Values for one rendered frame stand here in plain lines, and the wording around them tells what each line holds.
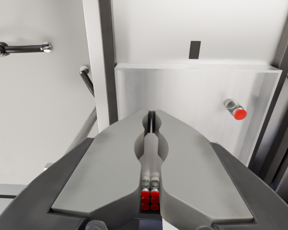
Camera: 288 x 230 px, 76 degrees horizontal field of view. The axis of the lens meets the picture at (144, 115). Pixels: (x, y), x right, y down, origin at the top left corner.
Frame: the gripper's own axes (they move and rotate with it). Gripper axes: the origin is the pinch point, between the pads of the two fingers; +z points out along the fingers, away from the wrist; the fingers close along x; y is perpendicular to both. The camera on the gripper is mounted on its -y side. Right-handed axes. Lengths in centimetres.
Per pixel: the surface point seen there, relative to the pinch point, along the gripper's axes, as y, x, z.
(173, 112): 10.8, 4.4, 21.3
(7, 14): -6, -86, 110
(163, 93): 6.9, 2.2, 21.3
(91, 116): 42, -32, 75
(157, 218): 27.6, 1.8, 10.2
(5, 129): 77, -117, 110
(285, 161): 20.3, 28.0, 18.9
